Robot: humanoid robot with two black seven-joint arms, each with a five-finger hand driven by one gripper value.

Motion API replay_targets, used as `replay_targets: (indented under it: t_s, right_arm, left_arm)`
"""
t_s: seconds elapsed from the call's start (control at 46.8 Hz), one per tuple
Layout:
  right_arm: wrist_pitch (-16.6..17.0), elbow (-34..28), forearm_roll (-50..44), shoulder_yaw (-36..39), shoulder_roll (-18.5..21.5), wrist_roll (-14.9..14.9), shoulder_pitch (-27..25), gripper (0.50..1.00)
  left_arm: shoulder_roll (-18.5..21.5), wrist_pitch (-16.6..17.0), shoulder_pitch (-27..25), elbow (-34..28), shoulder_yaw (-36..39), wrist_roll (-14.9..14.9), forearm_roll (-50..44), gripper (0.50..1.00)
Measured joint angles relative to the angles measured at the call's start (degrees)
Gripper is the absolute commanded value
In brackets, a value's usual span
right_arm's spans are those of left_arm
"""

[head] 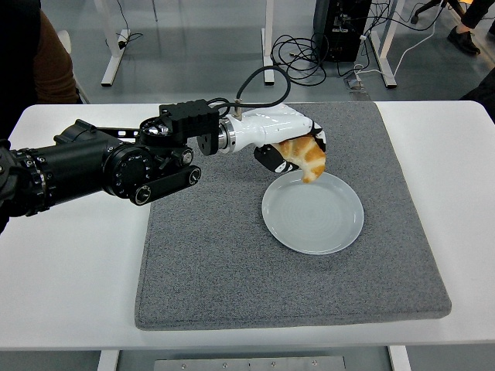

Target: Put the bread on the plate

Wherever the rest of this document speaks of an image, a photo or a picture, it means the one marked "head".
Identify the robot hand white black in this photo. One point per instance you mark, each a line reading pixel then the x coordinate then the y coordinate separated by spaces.
pixel 278 123

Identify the croissant bread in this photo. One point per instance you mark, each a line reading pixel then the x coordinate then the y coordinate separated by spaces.
pixel 309 158

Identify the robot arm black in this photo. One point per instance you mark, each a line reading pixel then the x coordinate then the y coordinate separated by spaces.
pixel 77 154

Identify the light grey round plate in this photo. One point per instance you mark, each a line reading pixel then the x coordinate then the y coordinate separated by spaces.
pixel 313 216

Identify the grey metal plate with screws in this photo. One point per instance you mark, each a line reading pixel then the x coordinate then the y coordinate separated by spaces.
pixel 247 364

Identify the white desk leg with foot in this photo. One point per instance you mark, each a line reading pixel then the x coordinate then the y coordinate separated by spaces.
pixel 112 58
pixel 268 46
pixel 386 58

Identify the grey floor outlet box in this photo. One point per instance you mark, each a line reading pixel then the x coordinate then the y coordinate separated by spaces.
pixel 354 83

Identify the black computer tower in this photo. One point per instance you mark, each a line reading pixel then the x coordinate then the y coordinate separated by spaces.
pixel 340 35

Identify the grey fabric mat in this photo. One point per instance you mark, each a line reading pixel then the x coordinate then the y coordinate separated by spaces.
pixel 232 278

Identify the black office chair base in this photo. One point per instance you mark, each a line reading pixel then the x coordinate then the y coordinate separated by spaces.
pixel 429 5

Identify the person's leg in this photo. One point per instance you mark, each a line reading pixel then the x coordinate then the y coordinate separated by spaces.
pixel 464 40

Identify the black fabric object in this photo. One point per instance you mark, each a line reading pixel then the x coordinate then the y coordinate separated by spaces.
pixel 481 90

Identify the person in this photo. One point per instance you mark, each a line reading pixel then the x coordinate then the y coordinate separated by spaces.
pixel 54 69

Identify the white table leg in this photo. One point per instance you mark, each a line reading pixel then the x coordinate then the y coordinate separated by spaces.
pixel 400 359
pixel 108 361

